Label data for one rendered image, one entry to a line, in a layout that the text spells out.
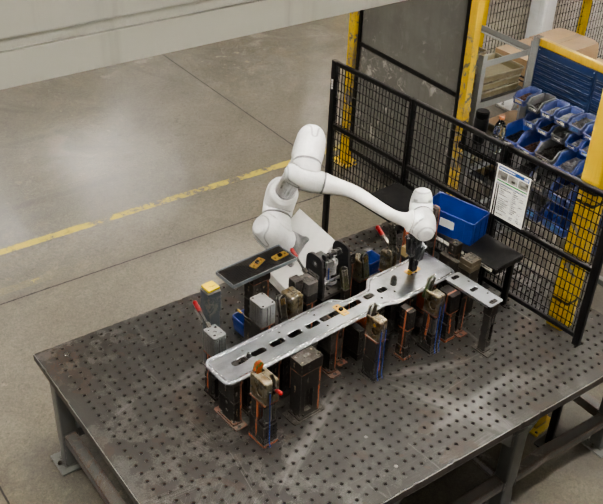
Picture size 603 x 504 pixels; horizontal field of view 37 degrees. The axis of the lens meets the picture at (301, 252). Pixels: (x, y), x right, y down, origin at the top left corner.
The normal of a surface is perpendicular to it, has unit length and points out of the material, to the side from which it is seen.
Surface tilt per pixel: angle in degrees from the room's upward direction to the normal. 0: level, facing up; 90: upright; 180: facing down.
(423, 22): 91
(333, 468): 0
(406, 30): 91
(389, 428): 0
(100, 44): 90
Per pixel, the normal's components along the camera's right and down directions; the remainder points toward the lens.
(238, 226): 0.04, -0.82
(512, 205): -0.77, 0.34
